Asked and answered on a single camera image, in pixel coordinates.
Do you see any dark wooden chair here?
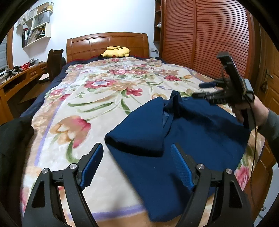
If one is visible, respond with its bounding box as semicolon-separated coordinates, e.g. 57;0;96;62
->
39;49;66;83

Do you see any wooden desk with cabinets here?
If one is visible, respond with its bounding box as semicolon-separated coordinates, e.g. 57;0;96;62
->
1;62;47;124

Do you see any black folded garment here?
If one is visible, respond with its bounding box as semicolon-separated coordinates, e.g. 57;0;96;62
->
1;115;34;222

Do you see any white wall shelf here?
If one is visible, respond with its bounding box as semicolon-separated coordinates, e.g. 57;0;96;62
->
18;2;54;48

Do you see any louvered wooden wardrobe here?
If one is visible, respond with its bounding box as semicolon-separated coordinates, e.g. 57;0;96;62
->
154;1;258;79

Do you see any person's right hand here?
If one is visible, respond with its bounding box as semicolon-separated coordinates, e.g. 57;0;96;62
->
231;96;269;126

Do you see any red basket on desk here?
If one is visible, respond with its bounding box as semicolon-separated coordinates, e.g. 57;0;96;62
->
20;62;30;71

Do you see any yellow Pikachu plush toy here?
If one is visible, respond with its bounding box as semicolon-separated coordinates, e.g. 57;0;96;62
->
98;46;130;59

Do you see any floral bed blanket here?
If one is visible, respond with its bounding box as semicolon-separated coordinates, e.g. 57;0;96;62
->
19;57;265;227

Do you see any wooden bed headboard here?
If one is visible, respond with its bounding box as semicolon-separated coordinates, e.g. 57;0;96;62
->
66;32;149;62

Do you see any navy blue suit jacket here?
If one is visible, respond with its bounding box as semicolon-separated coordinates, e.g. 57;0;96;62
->
104;91;251;222

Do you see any wooden room door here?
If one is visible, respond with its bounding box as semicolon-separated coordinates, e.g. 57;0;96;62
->
244;27;278;220

